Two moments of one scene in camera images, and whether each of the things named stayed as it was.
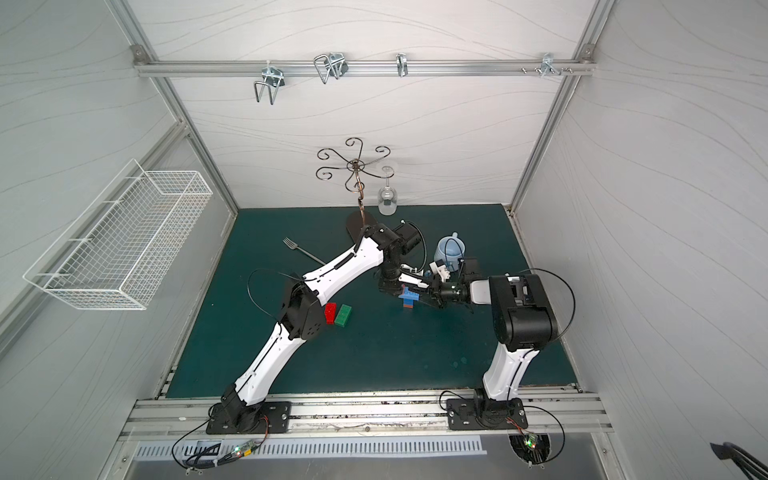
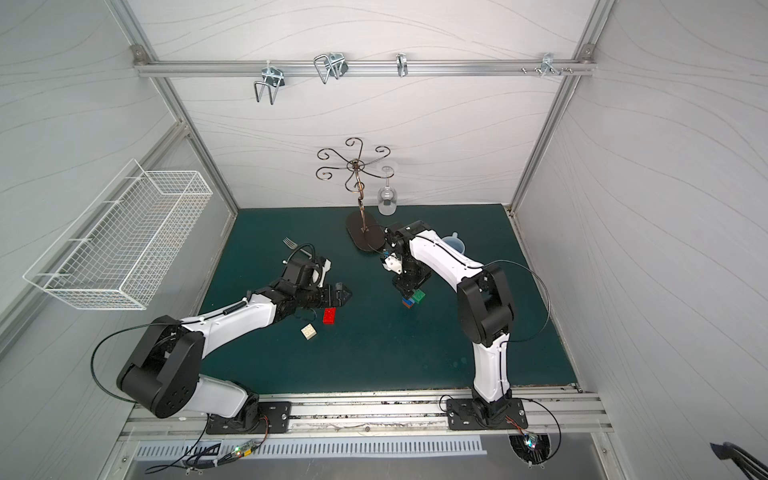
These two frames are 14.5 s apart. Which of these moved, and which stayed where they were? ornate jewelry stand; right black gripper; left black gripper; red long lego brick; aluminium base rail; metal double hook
Moved: right black gripper; left black gripper
Stayed: red long lego brick; metal double hook; aluminium base rail; ornate jewelry stand
